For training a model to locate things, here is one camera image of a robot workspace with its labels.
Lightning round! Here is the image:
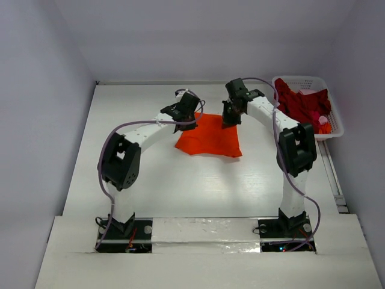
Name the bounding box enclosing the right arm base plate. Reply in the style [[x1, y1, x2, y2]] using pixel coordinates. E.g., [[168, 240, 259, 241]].
[[253, 217, 316, 253]]

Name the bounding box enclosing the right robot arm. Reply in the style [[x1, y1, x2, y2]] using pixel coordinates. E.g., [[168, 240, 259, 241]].
[[222, 78, 317, 240]]

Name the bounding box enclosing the white plastic laundry basket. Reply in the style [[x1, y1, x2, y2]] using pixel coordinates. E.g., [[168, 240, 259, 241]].
[[272, 76, 343, 141]]

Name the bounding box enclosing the orange t-shirt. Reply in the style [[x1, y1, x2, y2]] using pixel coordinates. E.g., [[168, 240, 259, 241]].
[[175, 114, 242, 158]]

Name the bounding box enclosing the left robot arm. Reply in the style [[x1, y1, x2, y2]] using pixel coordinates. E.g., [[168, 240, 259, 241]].
[[97, 89, 205, 238]]

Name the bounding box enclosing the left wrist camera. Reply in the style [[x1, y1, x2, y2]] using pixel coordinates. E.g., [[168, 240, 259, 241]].
[[174, 89, 190, 98]]

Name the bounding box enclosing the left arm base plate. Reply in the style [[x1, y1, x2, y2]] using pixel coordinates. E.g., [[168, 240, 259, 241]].
[[96, 217, 153, 253]]

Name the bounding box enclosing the dark red t-shirt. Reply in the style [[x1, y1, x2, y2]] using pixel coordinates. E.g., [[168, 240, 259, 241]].
[[274, 78, 331, 128]]

